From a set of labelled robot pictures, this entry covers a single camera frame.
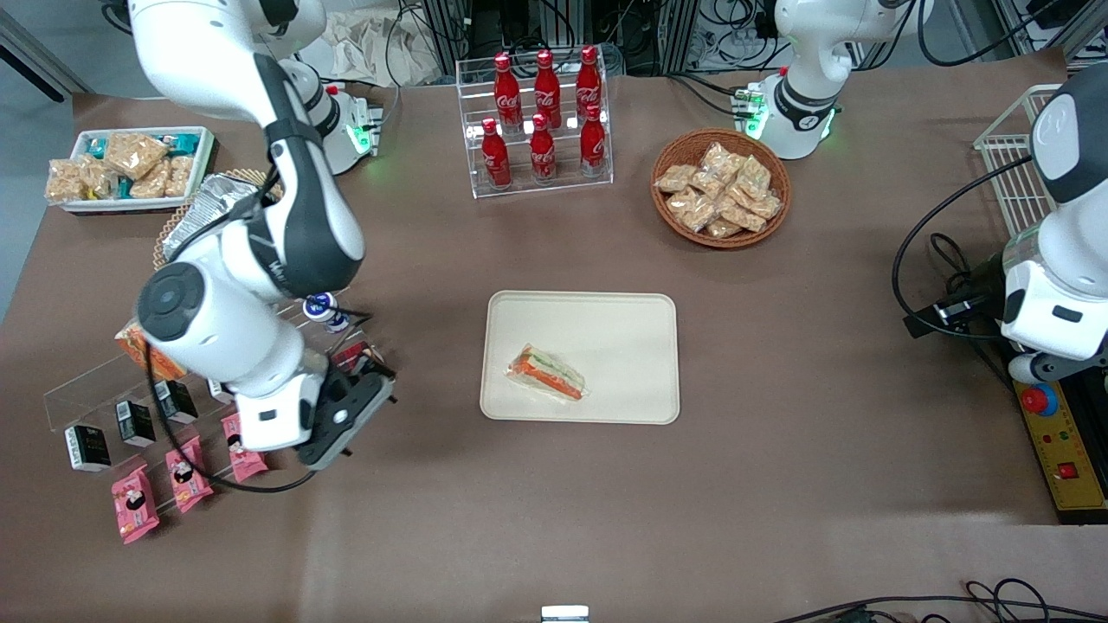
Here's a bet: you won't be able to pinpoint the round brown wicker basket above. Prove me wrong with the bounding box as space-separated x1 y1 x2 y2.
650 127 793 251

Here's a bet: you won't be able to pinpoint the pink snack packet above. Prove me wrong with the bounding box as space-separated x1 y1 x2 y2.
110 464 161 546
221 412 270 484
164 434 216 515

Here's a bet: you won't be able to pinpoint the plastic-wrapped triangle sandwich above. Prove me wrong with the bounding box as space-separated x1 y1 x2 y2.
115 318 188 382
506 343 590 402

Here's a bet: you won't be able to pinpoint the clear acrylic stepped shelf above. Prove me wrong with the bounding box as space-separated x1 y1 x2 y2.
43 299 396 486

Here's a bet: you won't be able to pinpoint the black left wrist camera cable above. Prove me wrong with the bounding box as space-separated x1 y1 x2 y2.
891 153 1041 341

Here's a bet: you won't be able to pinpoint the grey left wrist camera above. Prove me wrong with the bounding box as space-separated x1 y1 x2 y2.
1008 350 1108 384

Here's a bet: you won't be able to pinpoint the grey metal frame leg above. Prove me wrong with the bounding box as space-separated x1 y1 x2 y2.
0 7 93 96

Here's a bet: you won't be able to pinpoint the tangled black table cable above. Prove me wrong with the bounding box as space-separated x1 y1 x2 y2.
929 230 1007 300

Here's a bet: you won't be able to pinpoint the red cola bottle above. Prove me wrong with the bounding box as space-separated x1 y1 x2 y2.
529 112 557 184
493 53 525 133
480 117 513 189
533 48 564 130
575 45 603 123
579 103 608 177

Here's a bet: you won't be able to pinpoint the white wire basket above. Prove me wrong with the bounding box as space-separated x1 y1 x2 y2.
973 83 1067 240

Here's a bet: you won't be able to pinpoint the stacked aluminium foil containers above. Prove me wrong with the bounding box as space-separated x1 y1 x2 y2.
161 172 280 262

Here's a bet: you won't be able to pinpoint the clear acrylic bottle rack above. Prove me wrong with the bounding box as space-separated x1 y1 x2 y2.
455 44 615 201

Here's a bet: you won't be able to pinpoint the yellow emergency stop box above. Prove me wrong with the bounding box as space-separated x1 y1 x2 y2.
1011 379 1108 526

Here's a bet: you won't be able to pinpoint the oval wicker basket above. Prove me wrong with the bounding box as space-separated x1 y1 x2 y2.
152 168 287 271

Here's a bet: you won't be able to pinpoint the beige rectangular serving tray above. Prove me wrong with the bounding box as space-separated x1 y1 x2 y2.
480 290 681 426

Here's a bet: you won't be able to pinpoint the black floor cable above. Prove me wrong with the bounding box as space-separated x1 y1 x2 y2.
769 577 1108 623

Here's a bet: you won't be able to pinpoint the white rectangular plastic bin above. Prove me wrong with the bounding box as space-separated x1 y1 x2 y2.
48 125 218 215

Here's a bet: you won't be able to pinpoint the blue-lid yogurt cup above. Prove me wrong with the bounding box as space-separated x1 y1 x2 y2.
304 292 352 336

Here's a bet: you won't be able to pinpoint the crumpled beige plastic bag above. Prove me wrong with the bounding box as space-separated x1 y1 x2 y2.
320 9 444 88

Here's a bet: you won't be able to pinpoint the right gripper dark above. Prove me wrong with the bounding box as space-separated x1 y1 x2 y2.
296 350 399 473

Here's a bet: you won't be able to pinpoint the red tartan cookie box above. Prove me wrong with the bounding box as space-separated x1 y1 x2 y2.
332 340 391 375

